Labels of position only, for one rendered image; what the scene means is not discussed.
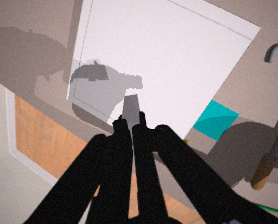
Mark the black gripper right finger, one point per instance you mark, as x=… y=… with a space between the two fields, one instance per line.
x=215 y=201

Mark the teal flat square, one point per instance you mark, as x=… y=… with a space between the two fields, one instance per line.
x=215 y=120

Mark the tool with orange wooden handle and grey metal rod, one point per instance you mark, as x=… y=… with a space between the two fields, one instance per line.
x=268 y=160

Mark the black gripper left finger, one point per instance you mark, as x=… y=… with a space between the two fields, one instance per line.
x=69 y=198

